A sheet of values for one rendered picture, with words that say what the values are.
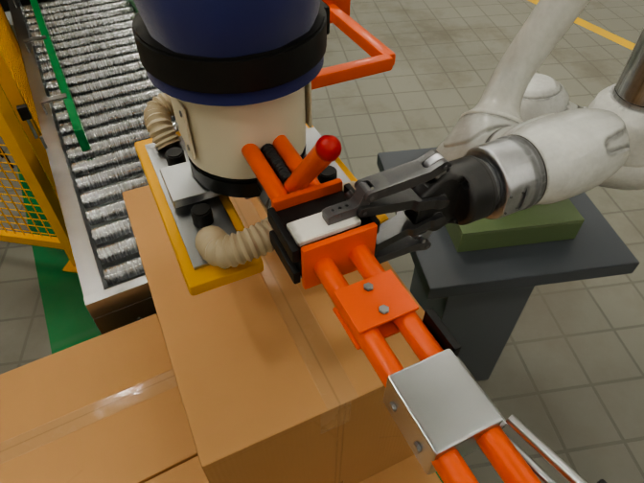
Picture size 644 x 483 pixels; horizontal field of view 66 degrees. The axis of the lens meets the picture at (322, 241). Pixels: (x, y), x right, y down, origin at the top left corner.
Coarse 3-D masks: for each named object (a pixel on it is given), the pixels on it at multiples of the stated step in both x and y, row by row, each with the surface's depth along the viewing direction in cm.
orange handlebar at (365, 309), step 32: (352, 32) 85; (352, 64) 76; (384, 64) 78; (256, 160) 60; (288, 160) 60; (352, 256) 50; (352, 288) 46; (384, 288) 46; (352, 320) 44; (384, 320) 44; (416, 320) 44; (384, 352) 42; (416, 352) 43; (384, 384) 41; (512, 448) 37; (448, 480) 36; (512, 480) 36
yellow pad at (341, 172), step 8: (336, 160) 79; (328, 168) 73; (336, 168) 77; (344, 168) 78; (320, 176) 73; (328, 176) 72; (336, 176) 76; (344, 176) 76; (352, 176) 77; (376, 216) 71; (384, 216) 71
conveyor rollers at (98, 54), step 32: (64, 0) 270; (96, 0) 270; (32, 32) 243; (64, 32) 247; (96, 32) 246; (128, 32) 245; (64, 64) 223; (96, 64) 222; (128, 64) 220; (96, 96) 204; (128, 96) 202; (64, 128) 188; (96, 128) 186; (128, 128) 190; (96, 160) 174; (128, 160) 178; (96, 192) 162; (128, 224) 153
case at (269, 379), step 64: (128, 192) 102; (192, 320) 81; (256, 320) 81; (320, 320) 81; (192, 384) 73; (256, 384) 73; (320, 384) 73; (256, 448) 68; (320, 448) 79; (384, 448) 93
